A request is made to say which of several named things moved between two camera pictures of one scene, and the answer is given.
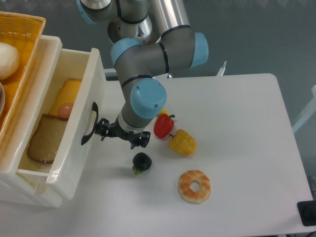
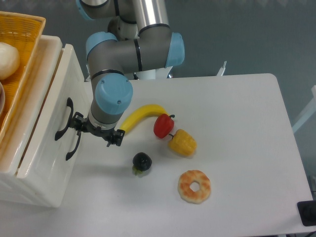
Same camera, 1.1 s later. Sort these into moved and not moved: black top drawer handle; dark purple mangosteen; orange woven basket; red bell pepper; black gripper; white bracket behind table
Moved: black gripper; black top drawer handle
Not moved: dark purple mangosteen; red bell pepper; orange woven basket; white bracket behind table
